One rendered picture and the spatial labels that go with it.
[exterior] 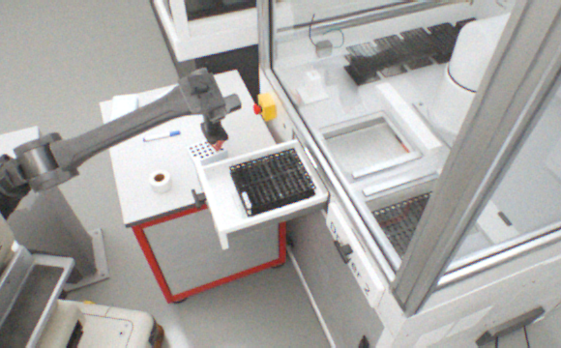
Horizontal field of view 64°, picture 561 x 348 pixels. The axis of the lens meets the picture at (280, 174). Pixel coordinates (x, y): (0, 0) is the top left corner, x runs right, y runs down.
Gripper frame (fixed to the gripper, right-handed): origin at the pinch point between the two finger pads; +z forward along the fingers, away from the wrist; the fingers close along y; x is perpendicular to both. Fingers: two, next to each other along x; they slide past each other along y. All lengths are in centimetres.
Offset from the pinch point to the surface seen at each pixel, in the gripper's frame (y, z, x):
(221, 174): -14.1, -2.9, 3.8
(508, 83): -79, -81, -16
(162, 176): -1.0, 2.5, 21.1
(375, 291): -73, -9, -14
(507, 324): -89, 48, -72
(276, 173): -26.3, -8.7, -9.9
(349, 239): -58, -11, -16
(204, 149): 2.9, 1.6, 3.8
